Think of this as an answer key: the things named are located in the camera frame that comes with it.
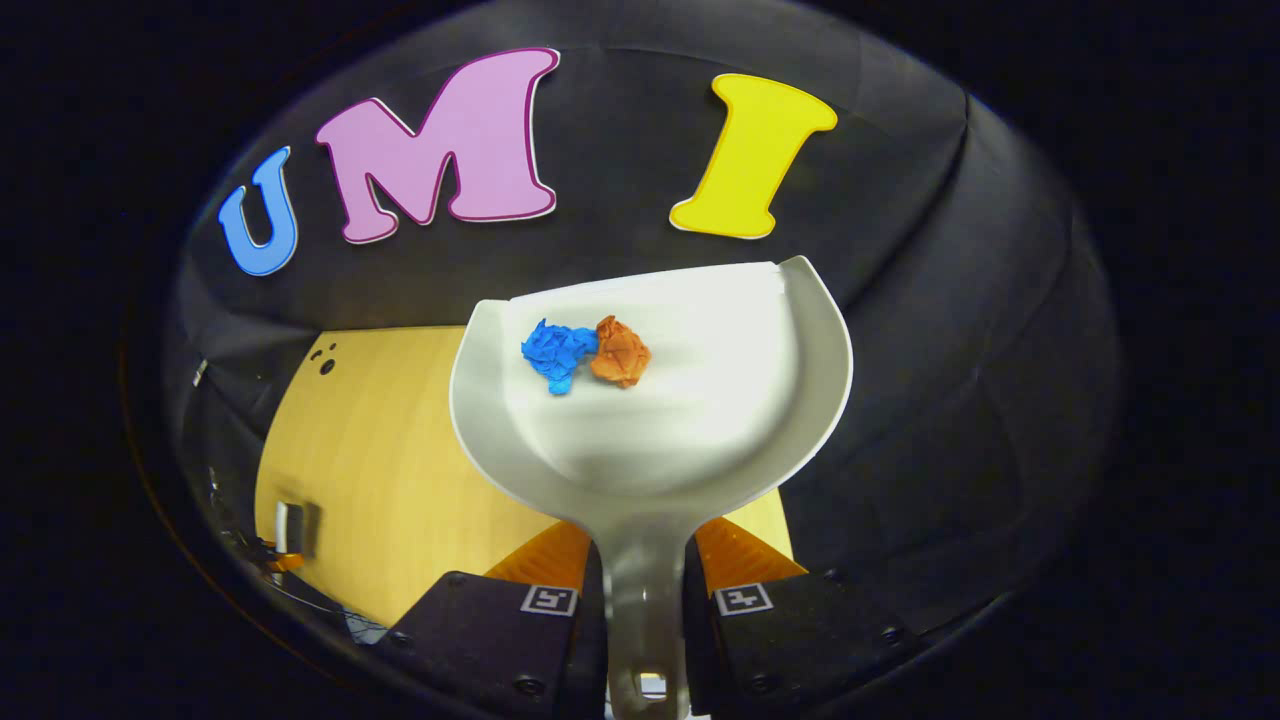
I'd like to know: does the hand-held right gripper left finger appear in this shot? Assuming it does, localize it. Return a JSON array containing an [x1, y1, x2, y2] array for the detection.
[[385, 520, 607, 720]]

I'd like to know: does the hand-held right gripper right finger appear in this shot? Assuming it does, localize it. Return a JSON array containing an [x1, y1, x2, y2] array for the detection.
[[684, 517, 916, 716]]

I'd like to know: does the white dustpan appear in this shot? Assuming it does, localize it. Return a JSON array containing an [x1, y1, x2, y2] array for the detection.
[[449, 255, 854, 720]]

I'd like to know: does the blue paper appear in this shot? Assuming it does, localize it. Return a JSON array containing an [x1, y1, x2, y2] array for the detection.
[[521, 319, 601, 396]]

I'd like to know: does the orange paper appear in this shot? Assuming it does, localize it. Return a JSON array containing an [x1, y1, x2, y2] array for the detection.
[[590, 315, 652, 389]]

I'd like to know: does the wooden desktop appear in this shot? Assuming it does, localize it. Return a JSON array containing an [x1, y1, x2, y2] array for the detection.
[[254, 326, 796, 629]]

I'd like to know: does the black backdrop cloth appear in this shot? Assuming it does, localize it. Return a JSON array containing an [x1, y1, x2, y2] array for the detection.
[[165, 0, 1121, 641]]

